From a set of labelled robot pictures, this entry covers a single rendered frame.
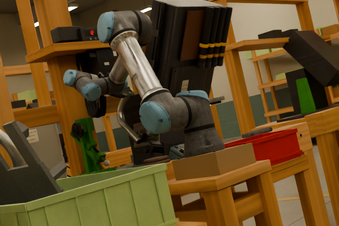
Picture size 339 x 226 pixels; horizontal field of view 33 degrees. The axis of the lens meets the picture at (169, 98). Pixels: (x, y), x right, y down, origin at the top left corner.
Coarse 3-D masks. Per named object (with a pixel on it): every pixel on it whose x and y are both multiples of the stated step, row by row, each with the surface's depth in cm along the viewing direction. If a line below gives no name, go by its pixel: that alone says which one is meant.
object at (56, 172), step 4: (60, 164) 142; (64, 164) 142; (48, 168) 140; (52, 168) 141; (56, 168) 141; (60, 168) 141; (64, 168) 142; (52, 172) 140; (56, 172) 140; (60, 172) 141; (64, 172) 143; (52, 176) 139; (56, 176) 140; (60, 176) 142
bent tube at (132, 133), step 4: (132, 92) 277; (120, 100) 280; (124, 100) 278; (120, 104) 279; (124, 104) 279; (120, 108) 279; (120, 112) 279; (120, 116) 278; (120, 120) 277; (120, 124) 276; (124, 124) 275; (124, 128) 274; (128, 128) 272; (128, 132) 271; (132, 132) 270; (132, 136) 268; (136, 136) 267; (136, 140) 266; (140, 140) 268
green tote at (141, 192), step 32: (64, 192) 129; (96, 192) 135; (128, 192) 141; (160, 192) 148; (0, 224) 132; (32, 224) 123; (64, 224) 128; (96, 224) 133; (128, 224) 139; (160, 224) 145
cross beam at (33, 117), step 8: (112, 96) 315; (112, 104) 314; (16, 112) 272; (24, 112) 275; (32, 112) 278; (40, 112) 281; (48, 112) 284; (56, 112) 288; (16, 120) 271; (24, 120) 274; (32, 120) 277; (40, 120) 280; (48, 120) 284; (56, 120) 287
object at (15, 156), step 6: (0, 132) 150; (0, 138) 149; (6, 138) 149; (6, 144) 149; (12, 144) 150; (6, 150) 150; (12, 150) 149; (12, 156) 150; (18, 156) 150; (18, 162) 151; (24, 162) 153
